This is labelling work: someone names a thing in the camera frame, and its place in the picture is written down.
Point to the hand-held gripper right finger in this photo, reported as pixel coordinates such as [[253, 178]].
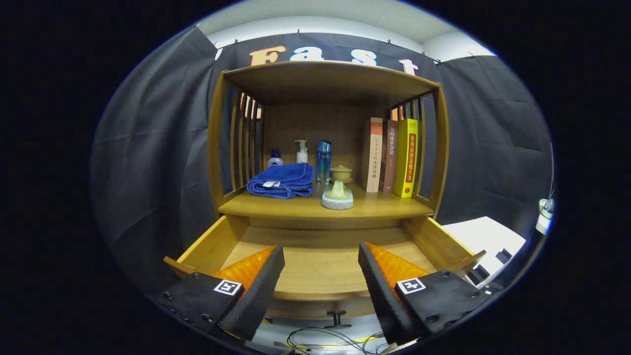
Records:
[[384, 296]]

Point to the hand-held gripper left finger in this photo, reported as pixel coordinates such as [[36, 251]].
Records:
[[259, 296]]

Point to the wooden drawer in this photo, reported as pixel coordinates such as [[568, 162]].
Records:
[[315, 266]]

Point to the pale green scrub brush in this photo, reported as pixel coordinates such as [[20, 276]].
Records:
[[337, 199]]

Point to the wooden cabinet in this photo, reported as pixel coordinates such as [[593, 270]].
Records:
[[315, 123]]

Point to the blue folded towel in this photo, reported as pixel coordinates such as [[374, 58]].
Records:
[[286, 180]]

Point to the yellow lidded ceramic cup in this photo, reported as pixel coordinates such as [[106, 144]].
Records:
[[341, 172]]

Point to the small white bottle blue cap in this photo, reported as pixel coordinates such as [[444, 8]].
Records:
[[275, 160]]

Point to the brown book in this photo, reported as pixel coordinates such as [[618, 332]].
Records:
[[390, 158]]

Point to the orange and white book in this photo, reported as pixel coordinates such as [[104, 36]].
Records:
[[374, 158]]

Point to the yellow book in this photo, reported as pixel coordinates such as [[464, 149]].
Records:
[[406, 158]]

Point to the white pump bottle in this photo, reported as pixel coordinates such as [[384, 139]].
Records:
[[301, 157]]

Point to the clear blue glass bottle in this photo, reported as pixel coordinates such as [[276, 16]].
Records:
[[324, 162]]

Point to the white wall device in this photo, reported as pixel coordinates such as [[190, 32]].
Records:
[[544, 209]]

